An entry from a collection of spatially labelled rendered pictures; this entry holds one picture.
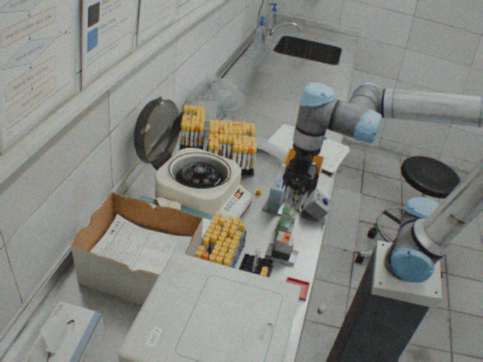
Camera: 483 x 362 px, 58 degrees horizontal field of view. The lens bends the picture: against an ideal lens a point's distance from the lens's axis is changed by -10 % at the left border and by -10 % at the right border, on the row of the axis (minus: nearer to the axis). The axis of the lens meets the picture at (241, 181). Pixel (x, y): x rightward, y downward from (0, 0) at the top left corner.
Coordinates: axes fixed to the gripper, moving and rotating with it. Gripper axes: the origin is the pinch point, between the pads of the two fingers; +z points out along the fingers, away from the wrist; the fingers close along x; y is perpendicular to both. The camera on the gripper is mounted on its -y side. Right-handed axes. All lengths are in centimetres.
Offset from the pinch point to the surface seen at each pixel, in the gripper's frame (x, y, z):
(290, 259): 2.6, 1.7, 19.2
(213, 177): -28.0, -14.6, 9.9
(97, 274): -42, 34, 14
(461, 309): 101, -88, 108
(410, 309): 42.5, 2.2, 25.7
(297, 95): -19, -112, 21
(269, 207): -9.3, -18.3, 18.3
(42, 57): -55, 30, -41
